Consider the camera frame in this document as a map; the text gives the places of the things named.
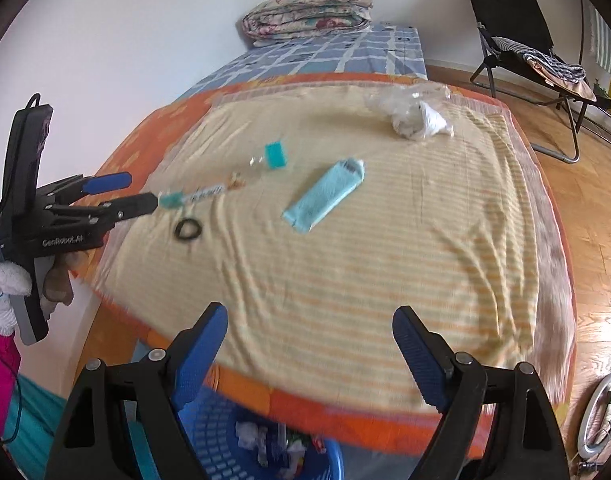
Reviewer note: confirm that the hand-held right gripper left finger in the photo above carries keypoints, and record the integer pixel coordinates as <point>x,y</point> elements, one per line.
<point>195,360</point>

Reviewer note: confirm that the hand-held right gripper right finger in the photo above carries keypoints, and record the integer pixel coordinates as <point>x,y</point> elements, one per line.
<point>420,355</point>

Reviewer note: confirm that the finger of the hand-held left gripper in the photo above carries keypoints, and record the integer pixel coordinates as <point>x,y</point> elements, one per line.
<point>135,204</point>
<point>107,181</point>

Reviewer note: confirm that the colourful printed tube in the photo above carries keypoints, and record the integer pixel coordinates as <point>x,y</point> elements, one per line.
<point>200,195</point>

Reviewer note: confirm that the blue plastic basket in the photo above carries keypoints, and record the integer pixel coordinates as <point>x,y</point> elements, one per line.
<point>215,440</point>

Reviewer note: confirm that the person's left hand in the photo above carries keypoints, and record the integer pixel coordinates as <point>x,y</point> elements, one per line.
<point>55,280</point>

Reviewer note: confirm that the crumpled white tissue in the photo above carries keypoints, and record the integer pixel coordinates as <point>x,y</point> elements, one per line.
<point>250,435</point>

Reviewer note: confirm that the yellow striped towel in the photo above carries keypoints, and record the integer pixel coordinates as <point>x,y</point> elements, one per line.
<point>335,285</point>

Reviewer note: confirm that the clear bottle with teal label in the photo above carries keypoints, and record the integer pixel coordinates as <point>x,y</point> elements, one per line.
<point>275,156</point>

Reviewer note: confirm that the teal cloth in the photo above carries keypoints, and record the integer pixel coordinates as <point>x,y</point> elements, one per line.
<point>35,410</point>

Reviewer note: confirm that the light blue packet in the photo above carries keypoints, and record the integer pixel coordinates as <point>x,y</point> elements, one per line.
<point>320,197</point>

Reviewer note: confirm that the clear plastic bag with tissue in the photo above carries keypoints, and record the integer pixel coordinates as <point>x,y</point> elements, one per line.
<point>420,122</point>

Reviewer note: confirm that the bed with blue plaid sheet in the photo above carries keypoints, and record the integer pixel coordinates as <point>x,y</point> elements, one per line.
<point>325,55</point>

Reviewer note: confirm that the folded floral quilt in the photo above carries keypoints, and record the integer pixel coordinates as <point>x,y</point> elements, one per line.
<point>310,10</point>

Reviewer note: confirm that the pink cloth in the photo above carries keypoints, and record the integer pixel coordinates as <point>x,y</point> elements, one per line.
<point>575,85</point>

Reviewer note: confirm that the dark striped cloth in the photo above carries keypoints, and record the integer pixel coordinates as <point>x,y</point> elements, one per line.
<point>550,60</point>

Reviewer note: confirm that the black folding chair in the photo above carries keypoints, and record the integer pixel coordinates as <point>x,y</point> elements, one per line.
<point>505,10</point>

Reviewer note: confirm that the green striped hanging towel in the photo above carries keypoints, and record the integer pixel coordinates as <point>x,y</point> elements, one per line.
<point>605,45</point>

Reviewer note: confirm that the black metal clothes rack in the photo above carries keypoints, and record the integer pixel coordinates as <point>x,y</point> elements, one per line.
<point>582,25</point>

